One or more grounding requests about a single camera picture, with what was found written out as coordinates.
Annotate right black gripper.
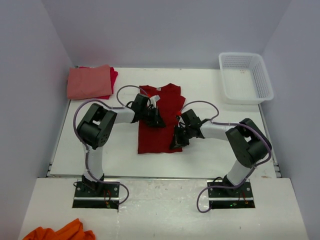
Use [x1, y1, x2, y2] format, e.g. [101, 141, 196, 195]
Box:
[170, 125, 194, 151]

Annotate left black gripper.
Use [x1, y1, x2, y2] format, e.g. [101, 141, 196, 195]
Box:
[140, 106, 165, 129]

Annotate dark red t shirt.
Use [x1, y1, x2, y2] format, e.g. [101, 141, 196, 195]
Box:
[137, 83, 186, 154]

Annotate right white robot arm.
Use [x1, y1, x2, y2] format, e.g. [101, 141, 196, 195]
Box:
[170, 109, 272, 197]

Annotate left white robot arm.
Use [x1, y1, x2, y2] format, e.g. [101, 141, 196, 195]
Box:
[73, 93, 166, 197]

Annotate folded red t shirt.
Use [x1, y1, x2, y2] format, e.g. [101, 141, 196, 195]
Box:
[110, 67, 119, 94]

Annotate folded pink t shirt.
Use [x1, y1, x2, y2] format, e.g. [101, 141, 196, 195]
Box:
[66, 64, 112, 100]

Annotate white plastic basket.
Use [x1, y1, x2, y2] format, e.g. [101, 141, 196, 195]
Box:
[218, 52, 274, 105]

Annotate orange t shirt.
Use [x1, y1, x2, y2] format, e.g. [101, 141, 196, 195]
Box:
[23, 218, 96, 240]

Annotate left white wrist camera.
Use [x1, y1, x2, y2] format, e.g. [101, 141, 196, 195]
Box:
[149, 95, 161, 104]

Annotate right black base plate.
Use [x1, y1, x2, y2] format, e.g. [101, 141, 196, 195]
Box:
[207, 181, 256, 210]

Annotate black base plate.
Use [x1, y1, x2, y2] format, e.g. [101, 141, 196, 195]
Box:
[72, 181, 119, 210]
[207, 181, 256, 210]

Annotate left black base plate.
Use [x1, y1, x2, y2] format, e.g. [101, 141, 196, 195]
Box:
[72, 181, 119, 210]

